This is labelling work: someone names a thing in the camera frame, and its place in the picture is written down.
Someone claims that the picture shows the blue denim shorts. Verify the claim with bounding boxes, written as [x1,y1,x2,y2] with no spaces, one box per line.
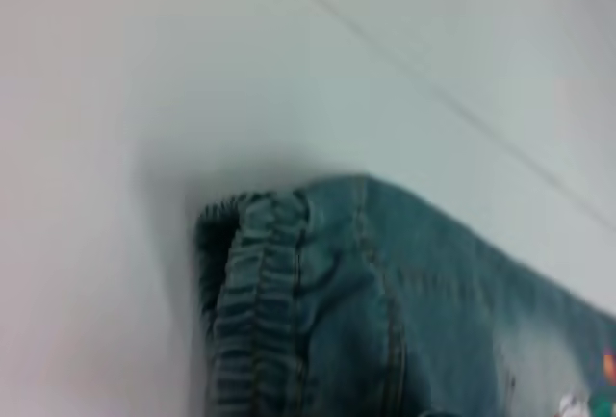
[193,173,616,417]

